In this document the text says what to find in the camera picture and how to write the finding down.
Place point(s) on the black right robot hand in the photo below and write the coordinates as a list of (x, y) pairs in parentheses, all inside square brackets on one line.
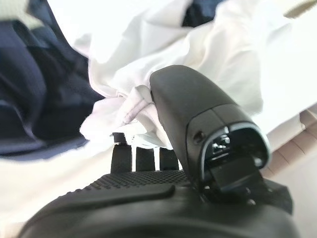
[(198, 99)]

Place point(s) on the white garment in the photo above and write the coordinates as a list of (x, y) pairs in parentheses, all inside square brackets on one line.
[(173, 49)]

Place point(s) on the blue garment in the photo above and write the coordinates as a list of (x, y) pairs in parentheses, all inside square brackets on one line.
[(32, 86)]

